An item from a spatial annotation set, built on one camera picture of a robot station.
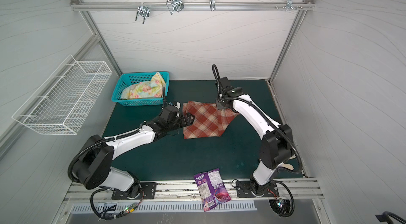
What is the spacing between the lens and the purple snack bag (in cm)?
70

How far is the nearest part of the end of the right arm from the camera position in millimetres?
606

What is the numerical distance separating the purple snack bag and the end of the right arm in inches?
15.5
